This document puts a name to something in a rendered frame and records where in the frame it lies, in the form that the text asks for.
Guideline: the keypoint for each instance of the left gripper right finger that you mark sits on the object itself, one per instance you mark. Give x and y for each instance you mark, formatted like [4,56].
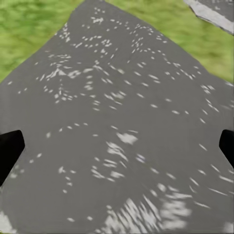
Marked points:
[226,144]

